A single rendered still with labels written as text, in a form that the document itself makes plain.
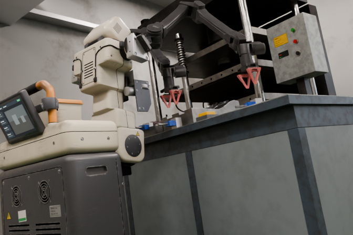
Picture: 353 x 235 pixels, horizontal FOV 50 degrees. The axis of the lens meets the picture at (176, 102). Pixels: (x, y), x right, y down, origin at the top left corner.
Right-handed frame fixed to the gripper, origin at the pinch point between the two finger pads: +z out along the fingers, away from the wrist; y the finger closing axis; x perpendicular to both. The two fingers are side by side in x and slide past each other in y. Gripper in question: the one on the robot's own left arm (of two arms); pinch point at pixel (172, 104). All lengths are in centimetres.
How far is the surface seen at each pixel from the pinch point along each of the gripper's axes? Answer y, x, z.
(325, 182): -67, -21, 48
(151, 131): 23.1, 1.5, 9.9
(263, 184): -46, -8, 46
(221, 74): 50, -83, -34
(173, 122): -1.9, 2.4, 9.8
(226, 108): -5.2, -32.3, 4.1
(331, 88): 16, -165, -13
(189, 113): -6.1, -5.9, 6.3
